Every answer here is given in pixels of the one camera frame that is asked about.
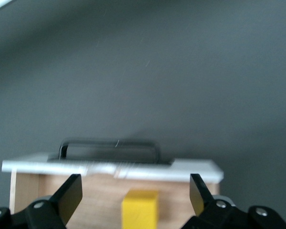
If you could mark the yellow cube block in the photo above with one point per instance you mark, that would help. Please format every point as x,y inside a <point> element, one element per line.
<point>139,210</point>

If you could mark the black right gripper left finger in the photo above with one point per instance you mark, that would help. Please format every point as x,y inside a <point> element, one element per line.
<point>66,198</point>

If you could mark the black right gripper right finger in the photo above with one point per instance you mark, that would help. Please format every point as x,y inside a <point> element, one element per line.
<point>200,195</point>

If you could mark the wooden drawer with white front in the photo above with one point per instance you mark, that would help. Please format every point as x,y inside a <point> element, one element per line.
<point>157,170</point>

